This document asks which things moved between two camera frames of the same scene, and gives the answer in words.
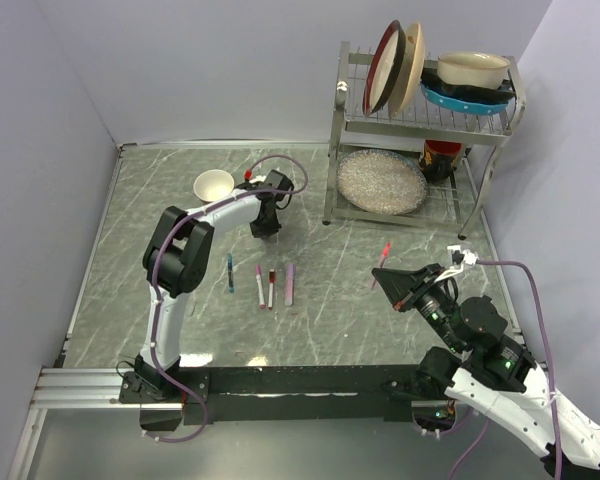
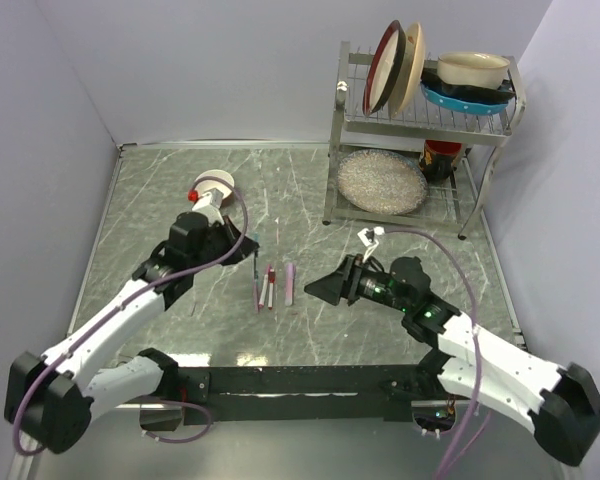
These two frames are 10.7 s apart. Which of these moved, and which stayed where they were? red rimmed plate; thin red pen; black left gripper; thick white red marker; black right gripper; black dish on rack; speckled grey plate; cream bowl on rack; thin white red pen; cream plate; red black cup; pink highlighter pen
Moved: black left gripper; black right gripper; thin white red pen; thin red pen
Stayed: black dish on rack; red rimmed plate; speckled grey plate; cream plate; cream bowl on rack; red black cup; pink highlighter pen; thick white red marker
